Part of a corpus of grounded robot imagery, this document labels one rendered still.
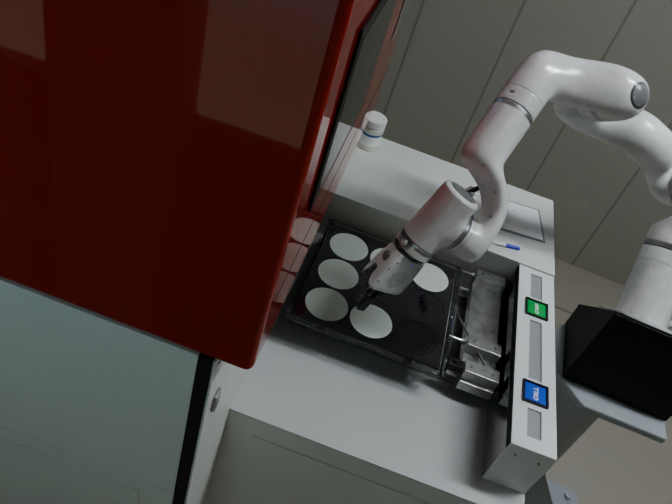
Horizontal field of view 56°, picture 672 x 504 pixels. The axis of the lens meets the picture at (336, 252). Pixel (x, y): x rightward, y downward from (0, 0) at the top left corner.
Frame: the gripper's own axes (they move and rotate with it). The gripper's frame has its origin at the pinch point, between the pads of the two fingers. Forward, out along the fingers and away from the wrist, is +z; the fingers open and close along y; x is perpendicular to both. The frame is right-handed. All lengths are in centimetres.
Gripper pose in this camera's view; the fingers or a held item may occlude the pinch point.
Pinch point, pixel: (363, 299)
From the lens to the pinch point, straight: 136.5
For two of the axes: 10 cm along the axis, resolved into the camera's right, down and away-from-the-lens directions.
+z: -6.0, 6.9, 4.0
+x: -3.8, -6.9, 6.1
